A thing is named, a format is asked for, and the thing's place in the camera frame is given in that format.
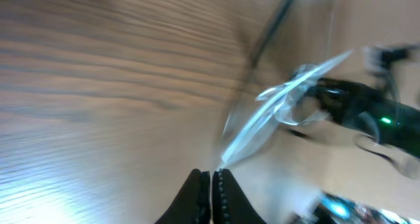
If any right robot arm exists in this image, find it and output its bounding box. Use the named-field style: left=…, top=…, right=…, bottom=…
left=305, top=78, right=419, bottom=158

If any thick black usb cable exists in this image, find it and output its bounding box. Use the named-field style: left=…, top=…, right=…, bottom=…
left=249, top=0, right=301, bottom=70

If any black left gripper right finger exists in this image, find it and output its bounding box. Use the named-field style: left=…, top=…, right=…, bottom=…
left=212, top=169, right=266, bottom=224

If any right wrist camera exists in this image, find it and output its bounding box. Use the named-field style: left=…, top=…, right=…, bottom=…
left=363, top=43, right=419, bottom=74

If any white cable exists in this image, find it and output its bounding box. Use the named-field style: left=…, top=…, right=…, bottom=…
left=218, top=49, right=355, bottom=171

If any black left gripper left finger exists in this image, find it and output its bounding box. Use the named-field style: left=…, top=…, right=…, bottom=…
left=156, top=169, right=211, bottom=224

